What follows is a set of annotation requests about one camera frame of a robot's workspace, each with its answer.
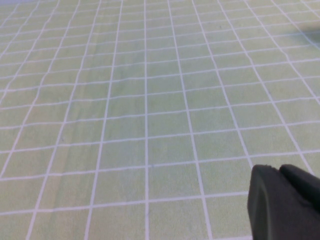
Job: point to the green checkered tablecloth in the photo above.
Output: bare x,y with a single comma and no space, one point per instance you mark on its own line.
125,100

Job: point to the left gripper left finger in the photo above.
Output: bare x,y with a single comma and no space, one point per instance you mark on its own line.
275,212

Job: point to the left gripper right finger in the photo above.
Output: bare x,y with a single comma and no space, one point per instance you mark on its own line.
305,187

